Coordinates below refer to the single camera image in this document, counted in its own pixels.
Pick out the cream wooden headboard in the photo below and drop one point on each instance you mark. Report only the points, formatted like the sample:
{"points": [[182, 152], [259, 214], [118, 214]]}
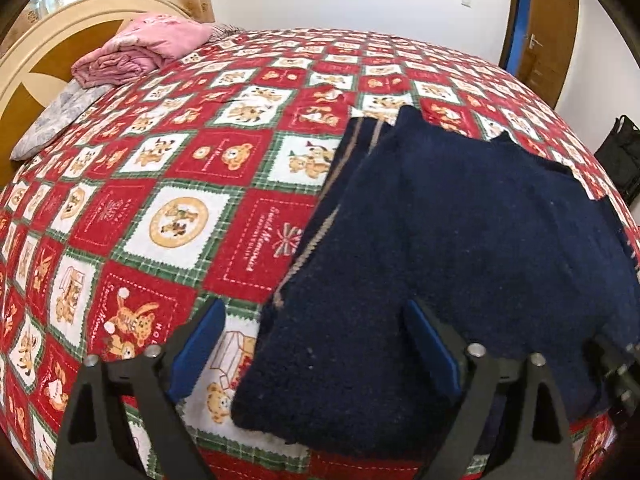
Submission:
{"points": [[50, 40]]}

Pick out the black bag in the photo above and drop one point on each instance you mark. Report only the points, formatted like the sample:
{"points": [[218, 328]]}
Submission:
{"points": [[622, 155]]}

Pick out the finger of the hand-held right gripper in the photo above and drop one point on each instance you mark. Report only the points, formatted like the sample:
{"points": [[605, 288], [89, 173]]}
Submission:
{"points": [[620, 380]]}

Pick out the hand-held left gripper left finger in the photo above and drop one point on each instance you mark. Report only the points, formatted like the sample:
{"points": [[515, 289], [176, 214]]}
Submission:
{"points": [[197, 355]]}

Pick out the folded pink quilt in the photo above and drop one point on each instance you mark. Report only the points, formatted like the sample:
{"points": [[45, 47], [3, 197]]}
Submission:
{"points": [[145, 45]]}

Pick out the grey floral pillow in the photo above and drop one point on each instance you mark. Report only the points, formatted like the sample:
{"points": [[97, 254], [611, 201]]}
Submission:
{"points": [[60, 115]]}

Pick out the brown wooden door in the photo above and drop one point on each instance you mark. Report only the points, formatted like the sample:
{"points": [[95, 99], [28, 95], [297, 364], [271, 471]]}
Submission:
{"points": [[550, 20]]}

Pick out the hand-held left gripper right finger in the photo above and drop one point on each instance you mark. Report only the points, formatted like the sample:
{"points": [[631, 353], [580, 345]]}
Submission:
{"points": [[435, 355]]}

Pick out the red printed bear blanket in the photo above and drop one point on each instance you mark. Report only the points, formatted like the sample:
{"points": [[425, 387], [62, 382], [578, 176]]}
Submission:
{"points": [[200, 185]]}

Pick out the navy patterned knit sweater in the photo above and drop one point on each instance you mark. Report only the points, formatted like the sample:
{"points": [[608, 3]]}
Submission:
{"points": [[475, 235]]}

